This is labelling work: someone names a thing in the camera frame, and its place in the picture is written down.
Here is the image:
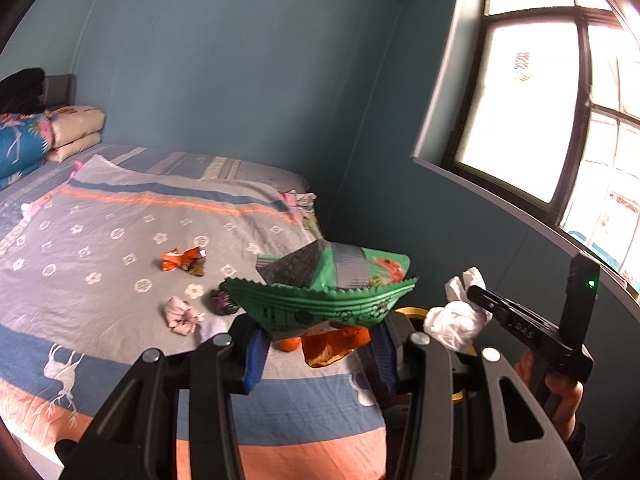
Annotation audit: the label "white tissue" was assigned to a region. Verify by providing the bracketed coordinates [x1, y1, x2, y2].
[423, 266, 494, 354]

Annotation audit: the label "pink green floral cloth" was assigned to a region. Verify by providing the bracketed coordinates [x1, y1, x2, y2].
[277, 190, 326, 242]

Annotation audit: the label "beige folded quilt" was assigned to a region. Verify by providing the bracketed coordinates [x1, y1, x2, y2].
[45, 105, 107, 163]

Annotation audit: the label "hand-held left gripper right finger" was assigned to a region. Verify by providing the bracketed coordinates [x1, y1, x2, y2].
[357, 310, 583, 480]

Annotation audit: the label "dark framed window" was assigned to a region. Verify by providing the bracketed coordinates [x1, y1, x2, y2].
[412, 0, 640, 306]

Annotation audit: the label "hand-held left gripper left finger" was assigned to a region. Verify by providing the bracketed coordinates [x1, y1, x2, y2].
[55, 315, 273, 480]

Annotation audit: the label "black folded clothes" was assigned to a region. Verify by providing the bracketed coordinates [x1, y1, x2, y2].
[0, 67, 48, 116]

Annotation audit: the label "orange chip bag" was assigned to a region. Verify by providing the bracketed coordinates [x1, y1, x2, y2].
[274, 325, 371, 367]

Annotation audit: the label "striped flower printed blanket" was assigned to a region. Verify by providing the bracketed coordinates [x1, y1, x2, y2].
[0, 154, 397, 480]

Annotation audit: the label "pink paper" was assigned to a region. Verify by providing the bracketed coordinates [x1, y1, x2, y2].
[165, 296, 205, 336]

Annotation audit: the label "orange snack wrapper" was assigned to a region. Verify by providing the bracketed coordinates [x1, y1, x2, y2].
[177, 246, 209, 277]

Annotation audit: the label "green snack packet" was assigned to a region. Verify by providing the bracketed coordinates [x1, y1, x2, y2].
[222, 240, 419, 336]

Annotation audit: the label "grey padded headboard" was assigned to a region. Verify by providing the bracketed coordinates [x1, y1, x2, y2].
[42, 74, 76, 111]

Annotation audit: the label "red paper window decal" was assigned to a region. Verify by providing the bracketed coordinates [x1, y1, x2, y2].
[511, 52, 534, 84]

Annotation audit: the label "yellow rimmed brown trash bin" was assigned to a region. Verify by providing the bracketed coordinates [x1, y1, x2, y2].
[385, 306, 468, 431]

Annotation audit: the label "black plastic bag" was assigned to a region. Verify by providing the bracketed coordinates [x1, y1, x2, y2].
[207, 287, 242, 317]

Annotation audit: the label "person's right hand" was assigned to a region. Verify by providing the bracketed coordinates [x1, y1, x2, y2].
[515, 351, 584, 443]

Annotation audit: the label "person's right forearm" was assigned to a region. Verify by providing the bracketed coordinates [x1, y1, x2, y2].
[564, 420, 628, 480]

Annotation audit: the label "blue floral folded quilt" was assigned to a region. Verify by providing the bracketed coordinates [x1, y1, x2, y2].
[0, 110, 55, 191]

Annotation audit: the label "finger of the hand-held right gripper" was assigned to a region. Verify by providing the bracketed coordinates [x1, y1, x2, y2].
[467, 285, 561, 347]

